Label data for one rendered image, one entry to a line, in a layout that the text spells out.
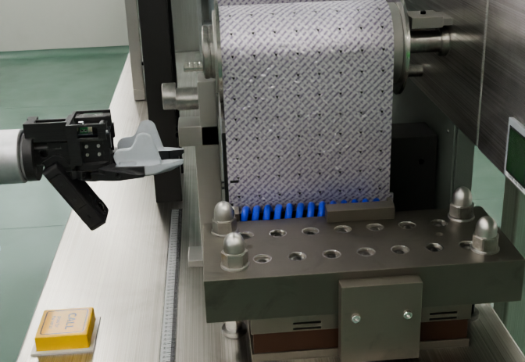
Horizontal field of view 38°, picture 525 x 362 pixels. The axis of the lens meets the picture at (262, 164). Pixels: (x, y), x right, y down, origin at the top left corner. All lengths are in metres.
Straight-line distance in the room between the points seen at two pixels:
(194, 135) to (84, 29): 5.66
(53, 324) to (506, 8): 0.71
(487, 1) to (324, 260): 0.38
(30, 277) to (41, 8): 3.94
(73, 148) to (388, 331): 0.47
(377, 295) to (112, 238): 0.57
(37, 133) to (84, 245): 0.33
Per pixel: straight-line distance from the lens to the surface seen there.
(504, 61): 0.94
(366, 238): 1.03
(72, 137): 1.05
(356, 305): 0.95
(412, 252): 1.00
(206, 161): 1.17
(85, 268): 1.27
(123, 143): 1.10
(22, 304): 3.02
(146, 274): 1.23
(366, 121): 1.09
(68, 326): 1.09
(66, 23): 6.79
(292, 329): 0.99
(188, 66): 1.09
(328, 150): 1.09
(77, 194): 1.09
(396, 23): 1.08
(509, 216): 1.39
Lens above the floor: 1.50
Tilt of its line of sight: 22 degrees down
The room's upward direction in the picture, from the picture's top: 2 degrees counter-clockwise
